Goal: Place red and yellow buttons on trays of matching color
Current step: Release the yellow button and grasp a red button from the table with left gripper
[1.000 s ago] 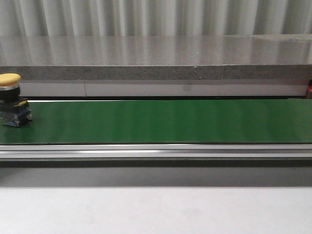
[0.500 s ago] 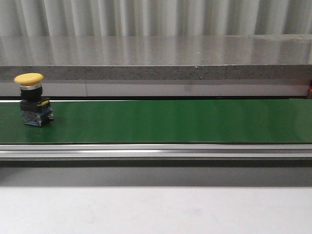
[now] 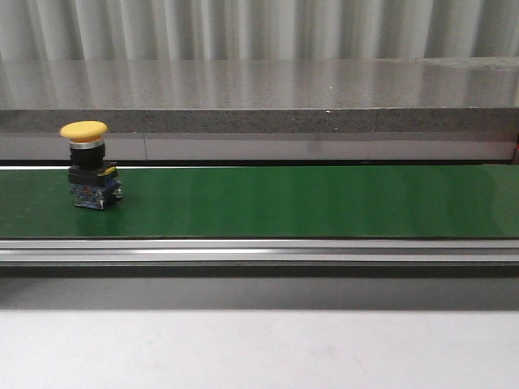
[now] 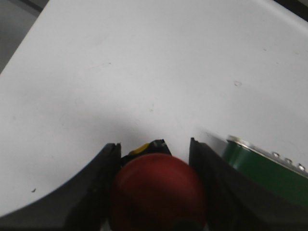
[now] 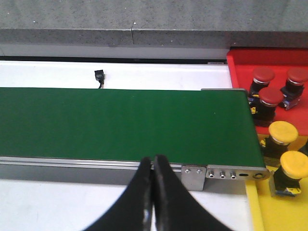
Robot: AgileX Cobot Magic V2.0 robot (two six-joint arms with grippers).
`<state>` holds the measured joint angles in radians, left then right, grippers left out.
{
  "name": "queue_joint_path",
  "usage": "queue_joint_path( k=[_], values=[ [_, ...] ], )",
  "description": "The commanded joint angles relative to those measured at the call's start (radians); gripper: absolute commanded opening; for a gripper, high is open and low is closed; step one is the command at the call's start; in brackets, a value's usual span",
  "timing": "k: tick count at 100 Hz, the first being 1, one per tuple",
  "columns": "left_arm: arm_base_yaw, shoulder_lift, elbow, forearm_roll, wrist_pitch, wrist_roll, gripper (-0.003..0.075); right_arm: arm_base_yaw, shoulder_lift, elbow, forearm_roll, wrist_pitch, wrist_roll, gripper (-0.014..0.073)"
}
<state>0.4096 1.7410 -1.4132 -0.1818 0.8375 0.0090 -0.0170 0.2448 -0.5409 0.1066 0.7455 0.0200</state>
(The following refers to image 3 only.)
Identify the green conveyor belt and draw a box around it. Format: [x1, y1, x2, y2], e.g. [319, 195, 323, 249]
[1, 165, 518, 238]

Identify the grey speckled stone counter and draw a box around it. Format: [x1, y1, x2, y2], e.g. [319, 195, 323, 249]
[1, 58, 518, 134]

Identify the white corrugated curtain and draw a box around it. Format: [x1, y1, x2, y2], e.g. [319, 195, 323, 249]
[1, 1, 518, 61]

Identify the white conveyor back rail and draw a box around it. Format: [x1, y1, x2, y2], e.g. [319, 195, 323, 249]
[0, 132, 513, 163]

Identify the aluminium conveyor front rail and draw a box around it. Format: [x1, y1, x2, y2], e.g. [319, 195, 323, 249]
[1, 238, 518, 267]

